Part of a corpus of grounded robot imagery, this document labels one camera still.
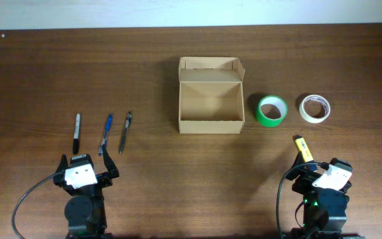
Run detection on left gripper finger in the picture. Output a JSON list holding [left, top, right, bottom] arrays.
[[103, 148, 119, 178], [56, 154, 68, 177]]

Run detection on yellow highlighter blue cap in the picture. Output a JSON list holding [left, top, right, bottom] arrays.
[[294, 135, 319, 173]]

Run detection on beige masking tape roll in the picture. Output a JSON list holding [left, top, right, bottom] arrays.
[[299, 94, 331, 123]]

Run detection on green tape roll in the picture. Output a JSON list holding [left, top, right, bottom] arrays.
[[255, 96, 288, 127]]

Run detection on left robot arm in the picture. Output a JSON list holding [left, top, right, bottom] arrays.
[[53, 147, 119, 238]]

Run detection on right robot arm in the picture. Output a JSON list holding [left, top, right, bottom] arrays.
[[277, 152, 361, 239]]

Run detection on black white marker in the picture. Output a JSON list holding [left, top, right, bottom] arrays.
[[72, 114, 81, 155]]

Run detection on blue ballpoint pen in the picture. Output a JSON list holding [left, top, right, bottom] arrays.
[[98, 114, 113, 156]]

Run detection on black ballpoint pen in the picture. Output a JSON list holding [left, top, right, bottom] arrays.
[[119, 112, 132, 154]]

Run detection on open cardboard box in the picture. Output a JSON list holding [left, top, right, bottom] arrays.
[[178, 56, 245, 134]]

